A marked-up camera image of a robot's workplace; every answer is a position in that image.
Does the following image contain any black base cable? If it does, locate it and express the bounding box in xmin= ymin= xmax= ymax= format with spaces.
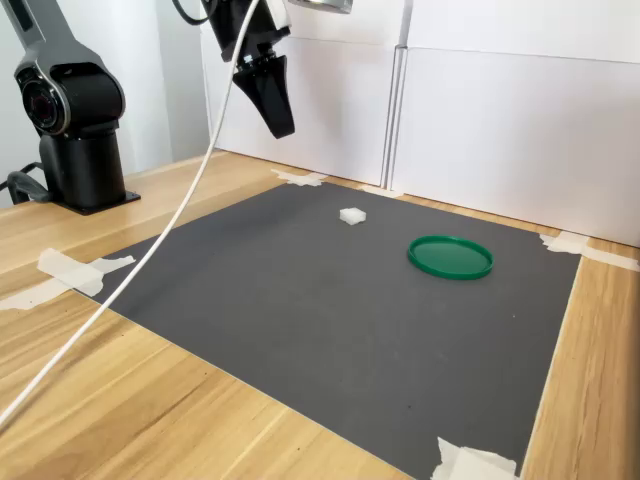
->
xmin=0 ymin=161 xmax=52 ymax=207

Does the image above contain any wide white tape piece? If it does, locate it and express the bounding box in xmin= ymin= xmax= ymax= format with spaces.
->
xmin=37 ymin=248 xmax=107 ymax=298

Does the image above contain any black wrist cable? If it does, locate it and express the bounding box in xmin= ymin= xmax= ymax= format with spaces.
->
xmin=171 ymin=0 xmax=212 ymax=25

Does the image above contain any long white tape strip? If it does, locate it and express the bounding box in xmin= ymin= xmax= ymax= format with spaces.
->
xmin=581 ymin=244 xmax=640 ymax=274
xmin=0 ymin=277 xmax=69 ymax=313

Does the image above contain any round green lid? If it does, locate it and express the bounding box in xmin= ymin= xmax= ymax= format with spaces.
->
xmin=406 ymin=234 xmax=495 ymax=282

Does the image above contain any dark grey mat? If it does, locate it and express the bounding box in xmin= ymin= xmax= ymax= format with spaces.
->
xmin=74 ymin=182 xmax=585 ymax=480

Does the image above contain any white camera cable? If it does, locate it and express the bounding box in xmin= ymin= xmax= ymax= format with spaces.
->
xmin=0 ymin=0 xmax=262 ymax=435

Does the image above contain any small white plastic terminal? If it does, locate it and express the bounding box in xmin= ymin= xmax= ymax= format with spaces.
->
xmin=339 ymin=205 xmax=368 ymax=228

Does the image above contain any torn white tape piece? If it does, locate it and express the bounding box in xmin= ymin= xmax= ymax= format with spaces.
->
xmin=89 ymin=254 xmax=137 ymax=276

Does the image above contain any crumpled white tape piece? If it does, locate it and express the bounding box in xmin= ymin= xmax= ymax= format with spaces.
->
xmin=430 ymin=435 xmax=519 ymax=480

